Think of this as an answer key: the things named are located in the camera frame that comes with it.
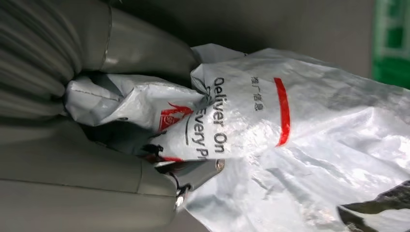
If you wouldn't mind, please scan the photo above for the green plastic crate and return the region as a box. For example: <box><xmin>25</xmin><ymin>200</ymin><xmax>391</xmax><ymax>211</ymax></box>
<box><xmin>371</xmin><ymin>0</ymin><xmax>410</xmax><ymax>90</ymax></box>

